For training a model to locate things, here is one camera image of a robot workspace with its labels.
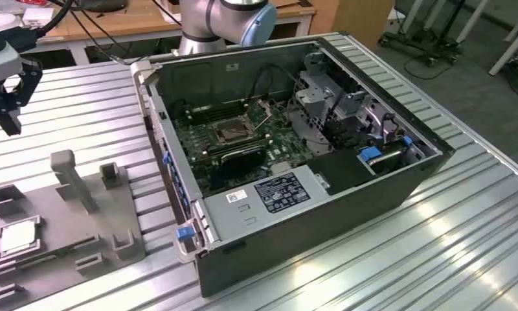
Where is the black open PC case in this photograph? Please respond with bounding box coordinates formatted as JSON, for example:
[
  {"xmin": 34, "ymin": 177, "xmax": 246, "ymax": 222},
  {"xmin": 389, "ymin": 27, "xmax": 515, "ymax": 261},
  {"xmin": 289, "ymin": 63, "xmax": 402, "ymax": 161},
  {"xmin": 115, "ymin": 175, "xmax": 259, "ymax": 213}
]
[{"xmin": 129, "ymin": 30, "xmax": 455, "ymax": 298}]

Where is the white table frame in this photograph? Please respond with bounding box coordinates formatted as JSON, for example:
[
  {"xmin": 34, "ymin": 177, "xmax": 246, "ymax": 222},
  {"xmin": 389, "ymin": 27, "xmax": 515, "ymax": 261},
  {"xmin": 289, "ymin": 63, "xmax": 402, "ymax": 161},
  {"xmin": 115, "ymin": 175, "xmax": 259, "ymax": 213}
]
[{"xmin": 487, "ymin": 0, "xmax": 518, "ymax": 77}]

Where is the CPU socket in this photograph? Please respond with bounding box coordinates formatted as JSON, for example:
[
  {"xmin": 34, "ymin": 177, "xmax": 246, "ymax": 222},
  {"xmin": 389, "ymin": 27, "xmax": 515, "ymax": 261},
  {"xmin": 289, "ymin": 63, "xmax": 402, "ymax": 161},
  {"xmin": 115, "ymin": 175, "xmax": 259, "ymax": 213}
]
[{"xmin": 210, "ymin": 119, "xmax": 254, "ymax": 146}]

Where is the blue disk carrier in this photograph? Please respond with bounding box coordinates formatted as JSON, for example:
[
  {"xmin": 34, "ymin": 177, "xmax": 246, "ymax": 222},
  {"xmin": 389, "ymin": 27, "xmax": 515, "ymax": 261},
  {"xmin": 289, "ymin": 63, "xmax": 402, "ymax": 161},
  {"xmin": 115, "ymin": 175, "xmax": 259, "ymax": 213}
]
[{"xmin": 357, "ymin": 146, "xmax": 382, "ymax": 163}]

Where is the black graphics card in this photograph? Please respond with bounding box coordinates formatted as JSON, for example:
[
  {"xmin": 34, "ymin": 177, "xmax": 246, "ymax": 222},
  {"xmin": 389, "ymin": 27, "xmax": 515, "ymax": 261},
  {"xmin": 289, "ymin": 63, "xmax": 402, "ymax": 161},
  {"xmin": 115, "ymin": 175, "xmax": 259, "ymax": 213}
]
[{"xmin": 206, "ymin": 144, "xmax": 269, "ymax": 192}]

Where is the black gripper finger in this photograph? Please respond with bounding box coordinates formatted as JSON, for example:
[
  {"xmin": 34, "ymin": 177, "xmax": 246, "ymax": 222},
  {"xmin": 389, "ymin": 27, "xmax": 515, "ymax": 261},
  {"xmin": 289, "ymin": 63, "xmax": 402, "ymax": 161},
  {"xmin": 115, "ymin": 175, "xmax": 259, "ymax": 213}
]
[{"xmin": 0, "ymin": 60, "xmax": 44, "ymax": 137}]

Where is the grey power supply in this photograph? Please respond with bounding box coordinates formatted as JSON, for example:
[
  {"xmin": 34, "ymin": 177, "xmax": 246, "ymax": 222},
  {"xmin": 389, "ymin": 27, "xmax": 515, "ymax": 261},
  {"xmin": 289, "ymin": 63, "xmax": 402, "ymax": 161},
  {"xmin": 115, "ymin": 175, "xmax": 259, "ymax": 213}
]
[{"xmin": 201, "ymin": 163, "xmax": 331, "ymax": 243}]

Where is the silver CPU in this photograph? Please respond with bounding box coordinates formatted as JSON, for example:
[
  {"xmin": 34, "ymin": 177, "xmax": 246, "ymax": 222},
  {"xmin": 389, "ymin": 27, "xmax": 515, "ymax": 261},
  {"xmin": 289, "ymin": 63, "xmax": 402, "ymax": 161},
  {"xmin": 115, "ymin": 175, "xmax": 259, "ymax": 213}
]
[{"xmin": 0, "ymin": 222, "xmax": 42, "ymax": 257}]

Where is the grey parts rack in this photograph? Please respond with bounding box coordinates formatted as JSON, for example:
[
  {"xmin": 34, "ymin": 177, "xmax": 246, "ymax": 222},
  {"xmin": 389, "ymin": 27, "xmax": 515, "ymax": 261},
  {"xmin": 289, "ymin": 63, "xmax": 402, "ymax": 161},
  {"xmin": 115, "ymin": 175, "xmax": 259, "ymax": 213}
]
[{"xmin": 0, "ymin": 149, "xmax": 147, "ymax": 308}]

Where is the thin black cable metal plug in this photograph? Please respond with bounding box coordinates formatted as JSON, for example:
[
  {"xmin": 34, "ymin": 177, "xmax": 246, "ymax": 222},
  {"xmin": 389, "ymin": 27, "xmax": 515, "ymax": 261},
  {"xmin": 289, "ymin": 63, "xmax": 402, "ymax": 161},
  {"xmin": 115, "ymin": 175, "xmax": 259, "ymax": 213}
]
[{"xmin": 83, "ymin": 32, "xmax": 126, "ymax": 65}]

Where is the black wheeled stand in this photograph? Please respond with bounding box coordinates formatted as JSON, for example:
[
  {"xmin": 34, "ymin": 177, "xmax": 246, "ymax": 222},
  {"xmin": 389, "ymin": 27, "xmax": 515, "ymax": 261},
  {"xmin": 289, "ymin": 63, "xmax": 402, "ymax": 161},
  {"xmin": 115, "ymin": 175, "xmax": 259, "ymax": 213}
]
[{"xmin": 379, "ymin": 0, "xmax": 463, "ymax": 67}]

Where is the wooden cabinet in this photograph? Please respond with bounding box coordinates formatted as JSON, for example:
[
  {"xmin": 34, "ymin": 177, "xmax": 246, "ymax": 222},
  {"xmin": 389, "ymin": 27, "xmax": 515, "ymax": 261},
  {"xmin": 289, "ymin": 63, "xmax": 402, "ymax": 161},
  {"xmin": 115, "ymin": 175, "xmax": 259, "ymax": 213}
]
[{"xmin": 313, "ymin": 0, "xmax": 394, "ymax": 51}]

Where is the metal socket cover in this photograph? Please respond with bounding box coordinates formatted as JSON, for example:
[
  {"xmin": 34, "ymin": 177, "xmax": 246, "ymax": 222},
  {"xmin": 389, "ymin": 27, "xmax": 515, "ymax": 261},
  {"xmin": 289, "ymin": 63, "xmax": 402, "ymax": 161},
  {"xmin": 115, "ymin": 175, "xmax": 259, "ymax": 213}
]
[{"xmin": 253, "ymin": 98, "xmax": 278, "ymax": 115}]

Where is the grey metal disk bay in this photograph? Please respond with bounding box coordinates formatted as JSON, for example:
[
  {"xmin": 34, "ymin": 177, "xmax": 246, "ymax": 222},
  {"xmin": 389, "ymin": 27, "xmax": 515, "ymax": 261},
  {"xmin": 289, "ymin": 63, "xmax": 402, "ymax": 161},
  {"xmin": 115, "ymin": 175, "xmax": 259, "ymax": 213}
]
[{"xmin": 290, "ymin": 51, "xmax": 370, "ymax": 137}]

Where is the green RAM stick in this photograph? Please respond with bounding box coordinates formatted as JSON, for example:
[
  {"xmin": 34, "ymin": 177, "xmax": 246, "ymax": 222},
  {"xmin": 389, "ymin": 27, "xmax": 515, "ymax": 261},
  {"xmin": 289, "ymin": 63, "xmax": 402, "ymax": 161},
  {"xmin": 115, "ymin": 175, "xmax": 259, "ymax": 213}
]
[{"xmin": 18, "ymin": 238, "xmax": 97, "ymax": 270}]

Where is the black plastic shroud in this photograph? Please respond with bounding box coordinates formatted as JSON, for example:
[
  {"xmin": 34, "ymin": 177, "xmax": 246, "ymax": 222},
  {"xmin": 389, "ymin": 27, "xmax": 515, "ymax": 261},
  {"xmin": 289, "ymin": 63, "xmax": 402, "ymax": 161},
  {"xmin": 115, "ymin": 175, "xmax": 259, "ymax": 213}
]
[{"xmin": 307, "ymin": 150, "xmax": 377, "ymax": 196}]

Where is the white box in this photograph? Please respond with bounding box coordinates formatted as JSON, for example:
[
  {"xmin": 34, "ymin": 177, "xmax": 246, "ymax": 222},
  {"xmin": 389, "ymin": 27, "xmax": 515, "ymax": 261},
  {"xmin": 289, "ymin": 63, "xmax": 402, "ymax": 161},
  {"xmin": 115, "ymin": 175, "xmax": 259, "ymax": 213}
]
[{"xmin": 24, "ymin": 8, "xmax": 54, "ymax": 27}]

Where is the wooden desk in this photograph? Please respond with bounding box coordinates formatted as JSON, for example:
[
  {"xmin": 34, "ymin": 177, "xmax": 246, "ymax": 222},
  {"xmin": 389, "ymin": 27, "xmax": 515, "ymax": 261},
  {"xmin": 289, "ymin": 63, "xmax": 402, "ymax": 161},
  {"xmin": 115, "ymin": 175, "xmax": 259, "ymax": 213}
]
[{"xmin": 8, "ymin": 0, "xmax": 318, "ymax": 65}]

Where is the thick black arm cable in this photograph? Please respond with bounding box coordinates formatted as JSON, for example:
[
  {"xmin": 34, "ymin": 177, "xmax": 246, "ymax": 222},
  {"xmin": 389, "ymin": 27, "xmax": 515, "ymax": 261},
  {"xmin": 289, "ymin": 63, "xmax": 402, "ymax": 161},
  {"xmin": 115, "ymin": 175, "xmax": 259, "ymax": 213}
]
[{"xmin": 6, "ymin": 0, "xmax": 81, "ymax": 52}]

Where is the green motherboard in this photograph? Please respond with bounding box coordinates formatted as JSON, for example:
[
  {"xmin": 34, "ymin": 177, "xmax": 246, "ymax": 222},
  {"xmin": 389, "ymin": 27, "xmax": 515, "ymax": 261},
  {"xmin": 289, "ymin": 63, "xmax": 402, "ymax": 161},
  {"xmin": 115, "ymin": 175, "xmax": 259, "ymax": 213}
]
[{"xmin": 171, "ymin": 98, "xmax": 313, "ymax": 197}]

